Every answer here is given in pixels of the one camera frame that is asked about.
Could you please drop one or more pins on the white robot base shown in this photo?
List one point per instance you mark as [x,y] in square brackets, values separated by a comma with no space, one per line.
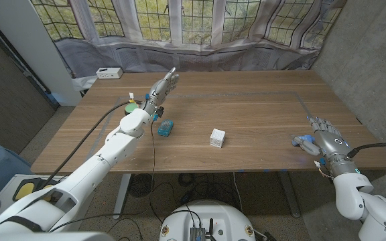
[226,217]

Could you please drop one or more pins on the white table leg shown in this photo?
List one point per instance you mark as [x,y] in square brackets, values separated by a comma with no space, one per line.
[122,197]

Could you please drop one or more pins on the blue toy camera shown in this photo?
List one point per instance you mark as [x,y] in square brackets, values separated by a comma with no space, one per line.
[307,137]

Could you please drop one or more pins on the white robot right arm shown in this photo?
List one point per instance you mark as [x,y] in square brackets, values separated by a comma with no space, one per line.
[350,197]

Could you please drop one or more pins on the white robot torso edge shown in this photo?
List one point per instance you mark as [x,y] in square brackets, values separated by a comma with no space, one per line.
[45,237]

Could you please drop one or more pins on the white outlet box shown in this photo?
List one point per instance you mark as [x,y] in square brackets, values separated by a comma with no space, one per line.
[109,73]

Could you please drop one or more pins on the green round disc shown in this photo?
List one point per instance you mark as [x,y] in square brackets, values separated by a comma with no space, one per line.
[131,107]

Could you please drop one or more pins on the grey table leg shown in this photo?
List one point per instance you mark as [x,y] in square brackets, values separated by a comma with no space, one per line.
[289,195]

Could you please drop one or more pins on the black yellow foot pedal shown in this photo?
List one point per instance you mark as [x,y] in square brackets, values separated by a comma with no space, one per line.
[25,189]

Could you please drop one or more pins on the teal toy phone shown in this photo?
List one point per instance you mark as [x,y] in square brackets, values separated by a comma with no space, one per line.
[165,128]

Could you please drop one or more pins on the white partition panel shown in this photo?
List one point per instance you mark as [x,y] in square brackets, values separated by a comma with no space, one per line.
[35,50]

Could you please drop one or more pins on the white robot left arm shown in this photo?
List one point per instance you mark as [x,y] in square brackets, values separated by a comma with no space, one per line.
[119,147]

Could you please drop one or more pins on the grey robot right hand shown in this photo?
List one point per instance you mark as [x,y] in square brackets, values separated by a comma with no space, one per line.
[332,147]

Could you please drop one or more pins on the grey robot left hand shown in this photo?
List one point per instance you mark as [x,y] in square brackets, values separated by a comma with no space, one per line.
[160,92]

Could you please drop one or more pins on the grey tape outline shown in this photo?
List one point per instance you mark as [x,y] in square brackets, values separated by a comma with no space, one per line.
[213,95]

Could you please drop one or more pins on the round black floor fan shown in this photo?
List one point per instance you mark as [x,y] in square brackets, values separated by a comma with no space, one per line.
[141,185]

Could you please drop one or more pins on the white flat floor panel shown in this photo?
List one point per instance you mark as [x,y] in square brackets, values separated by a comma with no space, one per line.
[7,187]

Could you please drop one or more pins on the white cube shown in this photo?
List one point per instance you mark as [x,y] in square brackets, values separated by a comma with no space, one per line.
[217,138]

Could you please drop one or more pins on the grey finned electronics module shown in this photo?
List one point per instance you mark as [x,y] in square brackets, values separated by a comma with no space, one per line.
[197,234]

